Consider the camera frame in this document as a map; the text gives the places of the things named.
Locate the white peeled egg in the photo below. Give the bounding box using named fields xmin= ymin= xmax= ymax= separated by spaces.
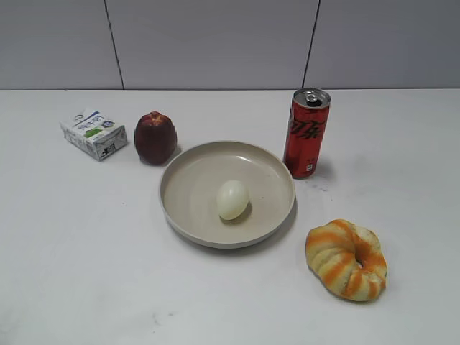
xmin=216 ymin=180 xmax=249 ymax=221

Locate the beige round plate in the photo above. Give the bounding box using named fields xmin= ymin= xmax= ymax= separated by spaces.
xmin=159 ymin=141 xmax=296 ymax=249

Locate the dark red apple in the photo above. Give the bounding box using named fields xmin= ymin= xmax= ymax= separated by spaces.
xmin=134 ymin=111 xmax=178 ymax=165

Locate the red cola can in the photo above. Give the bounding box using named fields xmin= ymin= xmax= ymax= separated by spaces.
xmin=283 ymin=87 xmax=331 ymax=179

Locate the white milk carton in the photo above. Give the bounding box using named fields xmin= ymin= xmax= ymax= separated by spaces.
xmin=60 ymin=109 xmax=128 ymax=161

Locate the orange striped twisted bread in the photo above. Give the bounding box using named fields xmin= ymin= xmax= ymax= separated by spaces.
xmin=305 ymin=219 xmax=387 ymax=302

